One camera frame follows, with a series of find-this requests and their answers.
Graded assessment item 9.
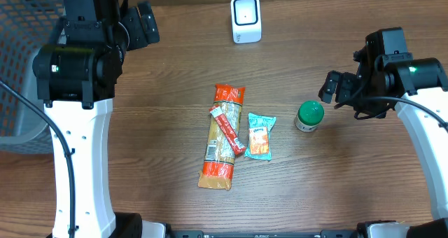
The green lid jar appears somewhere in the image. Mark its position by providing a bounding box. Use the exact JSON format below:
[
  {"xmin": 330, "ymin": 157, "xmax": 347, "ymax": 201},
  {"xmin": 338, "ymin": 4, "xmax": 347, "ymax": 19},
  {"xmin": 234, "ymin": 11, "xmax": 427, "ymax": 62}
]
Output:
[{"xmin": 294, "ymin": 100, "xmax": 325, "ymax": 132}]

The teal orange snack packet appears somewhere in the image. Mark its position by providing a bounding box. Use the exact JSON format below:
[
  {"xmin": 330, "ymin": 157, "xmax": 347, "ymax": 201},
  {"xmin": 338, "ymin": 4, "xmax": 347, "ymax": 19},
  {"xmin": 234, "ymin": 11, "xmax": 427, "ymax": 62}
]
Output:
[{"xmin": 244, "ymin": 113, "xmax": 277, "ymax": 161}]

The red stick sachet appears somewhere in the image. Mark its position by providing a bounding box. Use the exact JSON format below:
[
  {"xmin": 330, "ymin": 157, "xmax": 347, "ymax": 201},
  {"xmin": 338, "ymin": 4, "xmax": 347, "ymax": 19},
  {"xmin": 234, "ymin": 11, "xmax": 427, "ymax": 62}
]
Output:
[{"xmin": 209, "ymin": 106, "xmax": 246, "ymax": 155}]

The long orange pasta packet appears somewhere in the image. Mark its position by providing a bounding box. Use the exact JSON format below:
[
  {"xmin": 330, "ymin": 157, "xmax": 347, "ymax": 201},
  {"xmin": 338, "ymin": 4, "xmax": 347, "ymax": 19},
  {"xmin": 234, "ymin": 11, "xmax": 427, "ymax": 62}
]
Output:
[{"xmin": 198, "ymin": 84, "xmax": 245, "ymax": 190}]

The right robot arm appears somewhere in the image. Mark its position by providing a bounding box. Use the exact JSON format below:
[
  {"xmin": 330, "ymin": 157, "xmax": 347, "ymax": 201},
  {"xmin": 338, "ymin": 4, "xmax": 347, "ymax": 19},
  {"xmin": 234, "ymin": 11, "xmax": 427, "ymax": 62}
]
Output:
[{"xmin": 318, "ymin": 27, "xmax": 447, "ymax": 238}]

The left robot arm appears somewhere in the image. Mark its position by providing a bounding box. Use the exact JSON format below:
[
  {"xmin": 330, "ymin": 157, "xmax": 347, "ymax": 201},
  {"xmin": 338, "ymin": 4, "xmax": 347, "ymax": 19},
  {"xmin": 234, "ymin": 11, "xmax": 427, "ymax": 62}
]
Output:
[{"xmin": 32, "ymin": 0, "xmax": 168, "ymax": 238}]

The white barcode scanner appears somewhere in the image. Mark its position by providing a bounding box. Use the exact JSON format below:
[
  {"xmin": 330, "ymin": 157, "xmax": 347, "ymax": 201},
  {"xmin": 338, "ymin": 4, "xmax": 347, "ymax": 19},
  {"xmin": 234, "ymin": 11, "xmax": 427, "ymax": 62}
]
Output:
[{"xmin": 230, "ymin": 0, "xmax": 262, "ymax": 44}]

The grey plastic mesh basket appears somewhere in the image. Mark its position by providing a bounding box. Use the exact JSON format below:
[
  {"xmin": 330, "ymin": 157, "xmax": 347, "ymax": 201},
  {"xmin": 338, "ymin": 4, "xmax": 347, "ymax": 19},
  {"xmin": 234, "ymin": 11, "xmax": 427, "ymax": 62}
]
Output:
[{"xmin": 1, "ymin": 0, "xmax": 64, "ymax": 154}]

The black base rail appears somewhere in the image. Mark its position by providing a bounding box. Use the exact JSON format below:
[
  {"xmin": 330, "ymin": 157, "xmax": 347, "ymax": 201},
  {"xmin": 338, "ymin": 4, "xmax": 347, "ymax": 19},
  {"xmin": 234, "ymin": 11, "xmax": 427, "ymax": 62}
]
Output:
[{"xmin": 167, "ymin": 230, "xmax": 363, "ymax": 238}]

